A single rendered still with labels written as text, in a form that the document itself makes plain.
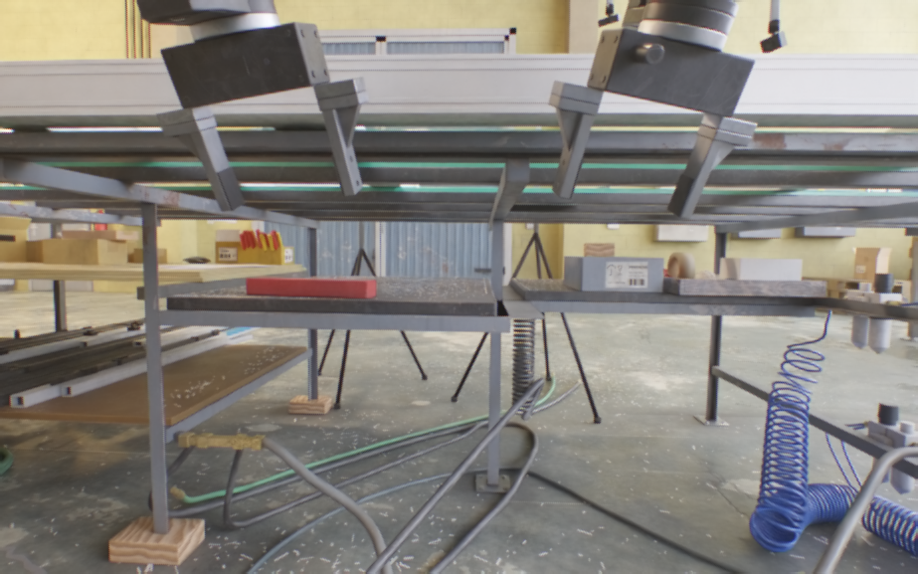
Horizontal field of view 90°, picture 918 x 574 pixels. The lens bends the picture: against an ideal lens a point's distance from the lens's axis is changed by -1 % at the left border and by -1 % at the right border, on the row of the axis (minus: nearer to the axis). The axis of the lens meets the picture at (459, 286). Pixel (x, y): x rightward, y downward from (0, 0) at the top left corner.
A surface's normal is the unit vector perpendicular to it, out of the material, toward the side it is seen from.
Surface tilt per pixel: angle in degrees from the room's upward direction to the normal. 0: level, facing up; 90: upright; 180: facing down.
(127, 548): 90
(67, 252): 90
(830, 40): 90
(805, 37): 90
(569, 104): 114
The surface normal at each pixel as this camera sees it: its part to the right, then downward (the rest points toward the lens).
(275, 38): -0.10, 0.47
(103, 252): 1.00, 0.02
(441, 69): -0.05, 0.07
